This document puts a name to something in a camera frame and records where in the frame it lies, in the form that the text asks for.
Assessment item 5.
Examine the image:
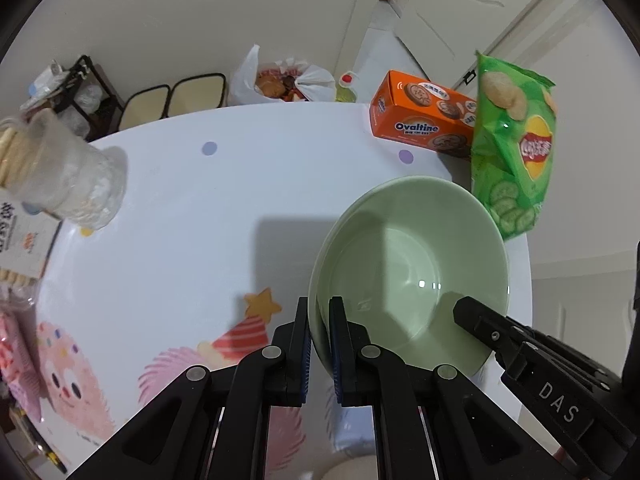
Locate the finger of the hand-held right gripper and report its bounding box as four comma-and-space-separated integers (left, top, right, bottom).
452, 296, 532, 370

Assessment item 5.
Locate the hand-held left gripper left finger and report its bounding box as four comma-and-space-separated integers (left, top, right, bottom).
65, 296, 314, 480

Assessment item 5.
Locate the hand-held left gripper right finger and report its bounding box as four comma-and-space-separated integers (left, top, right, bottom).
327, 296, 563, 480

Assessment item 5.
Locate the light green ceramic bowl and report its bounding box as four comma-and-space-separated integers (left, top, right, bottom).
308, 176, 511, 380

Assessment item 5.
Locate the green potato chips bag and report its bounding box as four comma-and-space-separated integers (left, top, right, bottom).
471, 50, 558, 242

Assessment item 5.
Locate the printed cartoon tablecloth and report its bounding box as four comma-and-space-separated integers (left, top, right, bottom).
0, 102, 533, 480

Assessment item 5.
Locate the orange biscuit box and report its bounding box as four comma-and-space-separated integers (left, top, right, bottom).
370, 70, 478, 160

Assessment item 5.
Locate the small yellow bottle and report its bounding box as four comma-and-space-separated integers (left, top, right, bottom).
336, 72, 358, 103

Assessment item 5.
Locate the white plastic bag with food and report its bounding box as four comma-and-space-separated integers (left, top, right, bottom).
227, 45, 337, 106

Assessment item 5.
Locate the black framed stool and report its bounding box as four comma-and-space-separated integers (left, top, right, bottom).
162, 72, 227, 118
118, 84, 172, 133

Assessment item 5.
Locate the clear glass cup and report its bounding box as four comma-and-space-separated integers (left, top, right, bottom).
12, 107, 128, 231

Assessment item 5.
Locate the pink marshmallow bag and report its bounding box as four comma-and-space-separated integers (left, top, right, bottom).
0, 310, 43, 423

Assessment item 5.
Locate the round biscuits package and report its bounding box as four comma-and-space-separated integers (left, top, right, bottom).
0, 115, 63, 301

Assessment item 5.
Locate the black storage rack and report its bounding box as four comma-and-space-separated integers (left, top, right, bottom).
20, 55, 126, 141

